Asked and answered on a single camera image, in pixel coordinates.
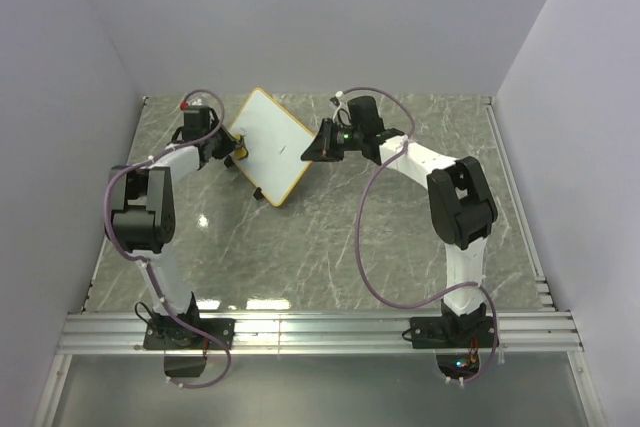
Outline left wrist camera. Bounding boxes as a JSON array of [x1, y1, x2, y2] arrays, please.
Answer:
[[179, 99, 203, 111]]

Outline yellow bone-shaped eraser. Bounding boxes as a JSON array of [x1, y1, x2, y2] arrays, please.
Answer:
[[234, 134, 249, 160]]

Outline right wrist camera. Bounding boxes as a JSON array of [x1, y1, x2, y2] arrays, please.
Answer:
[[330, 91, 350, 124]]

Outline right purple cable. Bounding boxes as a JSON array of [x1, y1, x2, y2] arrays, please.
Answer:
[[327, 86, 501, 386]]

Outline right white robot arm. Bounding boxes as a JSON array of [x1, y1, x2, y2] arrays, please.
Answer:
[[301, 87, 498, 347]]

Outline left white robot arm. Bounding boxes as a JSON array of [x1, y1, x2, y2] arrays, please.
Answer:
[[104, 102, 238, 349]]

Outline aluminium mounting rail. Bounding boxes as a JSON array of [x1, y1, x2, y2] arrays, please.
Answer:
[[56, 310, 583, 355]]

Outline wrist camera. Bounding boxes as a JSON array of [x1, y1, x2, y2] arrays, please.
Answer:
[[179, 99, 203, 111], [330, 91, 350, 124]]

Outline purple cable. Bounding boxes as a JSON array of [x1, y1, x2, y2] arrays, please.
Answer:
[[327, 86, 501, 386], [102, 89, 234, 389]]

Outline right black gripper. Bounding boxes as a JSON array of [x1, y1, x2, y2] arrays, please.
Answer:
[[300, 120, 363, 165]]

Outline right black whiteboard foot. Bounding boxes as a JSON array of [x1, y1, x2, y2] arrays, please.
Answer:
[[253, 187, 264, 200]]

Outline yellow-framed whiteboard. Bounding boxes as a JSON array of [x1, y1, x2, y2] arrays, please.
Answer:
[[228, 88, 315, 207]]

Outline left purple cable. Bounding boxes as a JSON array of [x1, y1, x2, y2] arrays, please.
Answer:
[[102, 89, 234, 389]]

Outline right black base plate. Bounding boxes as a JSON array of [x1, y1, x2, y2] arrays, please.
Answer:
[[401, 315, 496, 349]]

